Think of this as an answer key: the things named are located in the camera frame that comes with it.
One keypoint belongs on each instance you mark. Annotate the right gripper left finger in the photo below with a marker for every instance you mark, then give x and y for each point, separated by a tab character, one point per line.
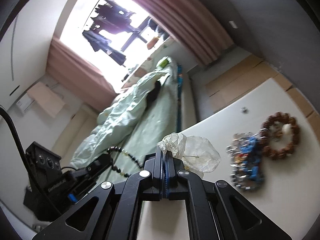
154	163

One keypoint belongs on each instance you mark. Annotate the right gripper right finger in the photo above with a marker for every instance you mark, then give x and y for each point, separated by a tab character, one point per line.
176	187

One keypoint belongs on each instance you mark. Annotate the clear plastic bag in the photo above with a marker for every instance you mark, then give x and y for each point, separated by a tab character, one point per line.
197	153

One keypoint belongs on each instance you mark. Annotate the blue flower knot ornament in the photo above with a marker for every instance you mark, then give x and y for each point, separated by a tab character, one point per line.
247	161

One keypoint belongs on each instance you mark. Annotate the light green duvet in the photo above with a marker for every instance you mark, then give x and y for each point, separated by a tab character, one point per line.
117	121

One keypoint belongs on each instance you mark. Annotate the black garment on bed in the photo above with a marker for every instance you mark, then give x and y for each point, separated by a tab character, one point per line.
152	95

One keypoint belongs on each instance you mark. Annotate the pink curtain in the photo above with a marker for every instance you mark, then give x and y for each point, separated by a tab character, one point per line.
188	21

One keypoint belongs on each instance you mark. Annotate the hanging dark clothes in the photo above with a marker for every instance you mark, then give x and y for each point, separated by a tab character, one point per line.
113	19

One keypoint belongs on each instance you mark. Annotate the white wall switch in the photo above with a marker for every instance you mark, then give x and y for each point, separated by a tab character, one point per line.
233	24

